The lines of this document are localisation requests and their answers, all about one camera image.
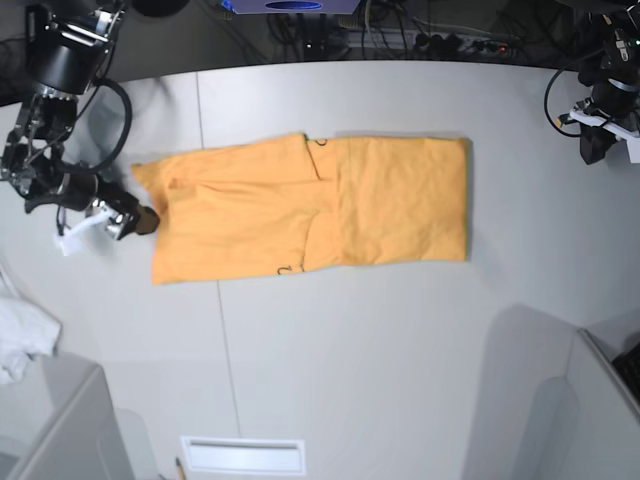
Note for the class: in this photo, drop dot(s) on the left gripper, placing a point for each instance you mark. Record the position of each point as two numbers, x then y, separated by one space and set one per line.
613 102

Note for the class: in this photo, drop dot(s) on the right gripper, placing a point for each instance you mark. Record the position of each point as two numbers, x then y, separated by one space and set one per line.
76 193

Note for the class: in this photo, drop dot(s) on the orange T-shirt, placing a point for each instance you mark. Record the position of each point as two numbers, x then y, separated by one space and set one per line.
292 204

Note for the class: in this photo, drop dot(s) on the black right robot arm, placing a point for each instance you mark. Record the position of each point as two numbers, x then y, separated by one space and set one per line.
66 44

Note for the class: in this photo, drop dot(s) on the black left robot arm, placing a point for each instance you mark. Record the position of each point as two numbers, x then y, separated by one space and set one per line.
608 64

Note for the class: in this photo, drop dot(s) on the white crumpled cloth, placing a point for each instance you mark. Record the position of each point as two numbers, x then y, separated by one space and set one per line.
27 332

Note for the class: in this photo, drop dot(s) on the grey bin left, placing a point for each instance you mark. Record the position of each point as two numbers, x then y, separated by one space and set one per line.
59 422

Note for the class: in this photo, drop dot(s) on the grey bin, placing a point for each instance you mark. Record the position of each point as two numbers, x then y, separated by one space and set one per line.
59 422
583 424

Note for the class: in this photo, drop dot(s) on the black keyboard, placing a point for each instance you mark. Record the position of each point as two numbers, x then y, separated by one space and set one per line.
627 366

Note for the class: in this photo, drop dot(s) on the purple box with blue oval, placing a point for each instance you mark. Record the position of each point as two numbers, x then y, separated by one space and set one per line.
250 7

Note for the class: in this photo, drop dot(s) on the pencil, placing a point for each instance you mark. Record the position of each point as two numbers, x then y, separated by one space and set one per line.
179 468

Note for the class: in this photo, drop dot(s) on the grey bin right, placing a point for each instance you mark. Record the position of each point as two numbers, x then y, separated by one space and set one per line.
583 424

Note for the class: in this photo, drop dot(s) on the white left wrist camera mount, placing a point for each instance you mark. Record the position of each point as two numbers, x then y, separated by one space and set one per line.
600 131

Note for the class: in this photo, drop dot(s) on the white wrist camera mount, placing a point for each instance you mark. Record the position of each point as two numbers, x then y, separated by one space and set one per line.
92 231
600 131

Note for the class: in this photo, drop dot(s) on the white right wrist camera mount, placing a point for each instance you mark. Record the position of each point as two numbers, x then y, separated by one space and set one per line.
92 231

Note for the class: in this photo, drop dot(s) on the power strip with cables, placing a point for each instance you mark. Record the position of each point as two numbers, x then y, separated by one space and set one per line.
440 45

